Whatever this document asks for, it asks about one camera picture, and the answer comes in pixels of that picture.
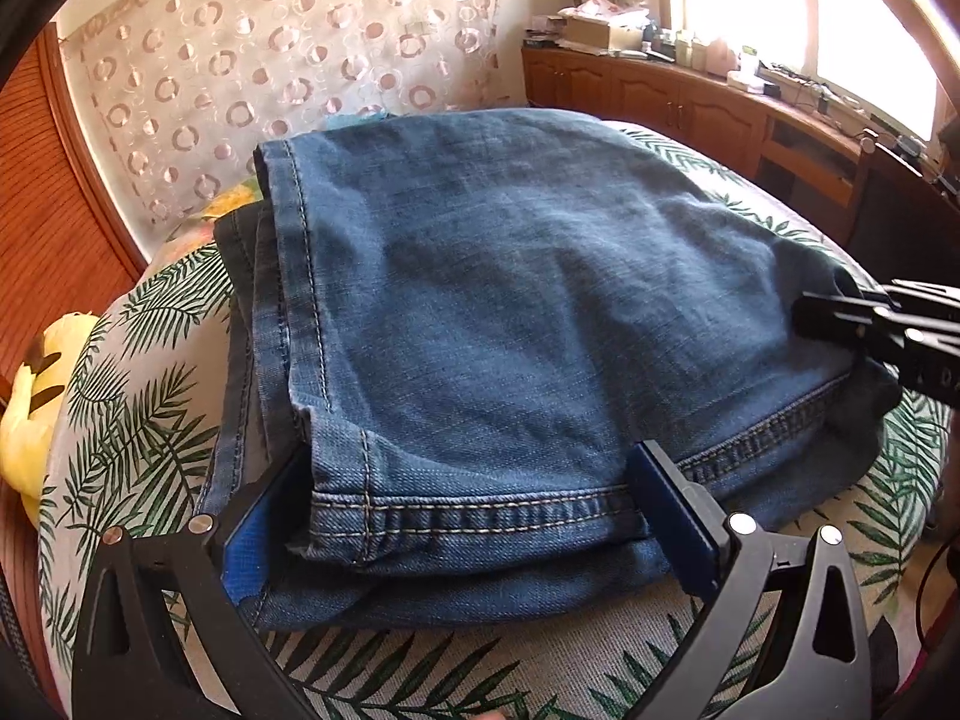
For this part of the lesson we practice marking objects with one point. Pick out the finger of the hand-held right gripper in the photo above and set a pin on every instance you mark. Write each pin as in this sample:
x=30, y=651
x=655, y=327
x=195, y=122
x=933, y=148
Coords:
x=832, y=319
x=926, y=296

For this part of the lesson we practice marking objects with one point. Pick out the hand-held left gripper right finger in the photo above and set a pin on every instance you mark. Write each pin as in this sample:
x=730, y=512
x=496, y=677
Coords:
x=667, y=517

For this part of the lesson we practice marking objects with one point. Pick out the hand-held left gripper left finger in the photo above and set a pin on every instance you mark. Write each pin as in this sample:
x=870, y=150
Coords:
x=244, y=555

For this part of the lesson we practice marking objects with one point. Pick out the blue denim pants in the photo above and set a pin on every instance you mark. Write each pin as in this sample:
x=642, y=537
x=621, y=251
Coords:
x=525, y=277

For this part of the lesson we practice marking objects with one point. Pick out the leaf-print bed sheet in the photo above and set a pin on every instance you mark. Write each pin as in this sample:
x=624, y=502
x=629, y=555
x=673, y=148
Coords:
x=135, y=405

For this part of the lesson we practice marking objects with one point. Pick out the white power strip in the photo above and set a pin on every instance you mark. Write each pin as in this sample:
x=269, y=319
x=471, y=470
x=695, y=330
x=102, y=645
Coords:
x=780, y=76

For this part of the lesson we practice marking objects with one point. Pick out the yellow plush toy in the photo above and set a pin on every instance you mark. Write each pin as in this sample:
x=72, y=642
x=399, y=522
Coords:
x=37, y=405

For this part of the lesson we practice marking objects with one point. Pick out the white tissue box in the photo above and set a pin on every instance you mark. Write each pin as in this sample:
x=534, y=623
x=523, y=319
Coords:
x=741, y=79

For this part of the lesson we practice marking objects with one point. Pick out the green-capped bottle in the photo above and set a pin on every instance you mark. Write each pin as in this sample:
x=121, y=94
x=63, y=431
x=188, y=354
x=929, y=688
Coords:
x=748, y=61

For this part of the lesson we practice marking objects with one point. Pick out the wooden side cabinet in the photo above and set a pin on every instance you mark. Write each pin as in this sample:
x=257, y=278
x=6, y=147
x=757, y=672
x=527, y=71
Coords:
x=675, y=97

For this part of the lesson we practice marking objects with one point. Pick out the pink jug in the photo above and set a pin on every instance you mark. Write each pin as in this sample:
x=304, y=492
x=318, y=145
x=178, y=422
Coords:
x=721, y=56

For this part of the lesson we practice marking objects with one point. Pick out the white bottle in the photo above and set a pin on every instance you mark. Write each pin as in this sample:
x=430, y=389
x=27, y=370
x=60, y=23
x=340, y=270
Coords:
x=687, y=46

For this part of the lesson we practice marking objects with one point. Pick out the wooden framed window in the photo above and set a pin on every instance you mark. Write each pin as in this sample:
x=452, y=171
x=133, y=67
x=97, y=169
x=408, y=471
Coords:
x=750, y=0

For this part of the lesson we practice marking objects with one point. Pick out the floral blanket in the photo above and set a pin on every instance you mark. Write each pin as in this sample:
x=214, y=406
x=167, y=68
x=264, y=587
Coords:
x=217, y=206

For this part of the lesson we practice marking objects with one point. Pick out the brown cardboard box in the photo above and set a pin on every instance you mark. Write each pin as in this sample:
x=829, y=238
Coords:
x=592, y=34

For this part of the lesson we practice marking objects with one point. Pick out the pink printed bag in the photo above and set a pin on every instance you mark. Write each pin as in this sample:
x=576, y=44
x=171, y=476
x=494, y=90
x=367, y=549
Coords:
x=611, y=7

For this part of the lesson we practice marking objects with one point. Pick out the wooden wardrobe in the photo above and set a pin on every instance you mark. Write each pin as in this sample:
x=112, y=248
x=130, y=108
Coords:
x=52, y=202

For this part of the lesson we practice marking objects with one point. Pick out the circle-pattern wall curtain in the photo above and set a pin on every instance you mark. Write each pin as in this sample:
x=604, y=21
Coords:
x=262, y=52

